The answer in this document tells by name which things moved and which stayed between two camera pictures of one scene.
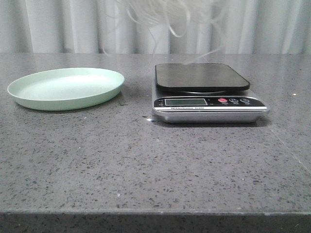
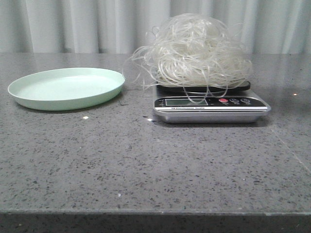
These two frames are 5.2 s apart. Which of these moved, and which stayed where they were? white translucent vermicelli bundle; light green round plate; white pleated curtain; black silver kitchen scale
Moved: white translucent vermicelli bundle
Stayed: light green round plate; white pleated curtain; black silver kitchen scale
